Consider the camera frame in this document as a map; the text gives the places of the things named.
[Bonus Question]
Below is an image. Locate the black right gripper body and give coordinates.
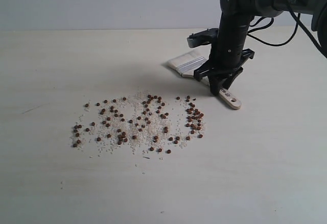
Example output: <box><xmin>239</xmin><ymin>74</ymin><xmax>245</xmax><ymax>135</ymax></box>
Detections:
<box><xmin>194</xmin><ymin>10</ymin><xmax>254</xmax><ymax>81</ymax></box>

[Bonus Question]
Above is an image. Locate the wooden handle paint brush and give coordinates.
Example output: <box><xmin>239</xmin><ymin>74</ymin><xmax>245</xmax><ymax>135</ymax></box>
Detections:
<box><xmin>165</xmin><ymin>51</ymin><xmax>242</xmax><ymax>110</ymax></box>

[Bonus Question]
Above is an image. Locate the red beans and rice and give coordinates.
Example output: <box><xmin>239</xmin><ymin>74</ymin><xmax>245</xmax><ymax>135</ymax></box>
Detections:
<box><xmin>67</xmin><ymin>90</ymin><xmax>206</xmax><ymax>159</ymax></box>

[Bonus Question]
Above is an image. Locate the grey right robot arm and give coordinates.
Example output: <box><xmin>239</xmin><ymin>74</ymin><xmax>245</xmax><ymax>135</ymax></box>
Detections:
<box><xmin>187</xmin><ymin>0</ymin><xmax>326</xmax><ymax>95</ymax></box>

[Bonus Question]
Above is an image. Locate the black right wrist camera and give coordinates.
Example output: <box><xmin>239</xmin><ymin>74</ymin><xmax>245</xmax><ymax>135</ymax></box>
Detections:
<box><xmin>187</xmin><ymin>28</ymin><xmax>219</xmax><ymax>48</ymax></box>

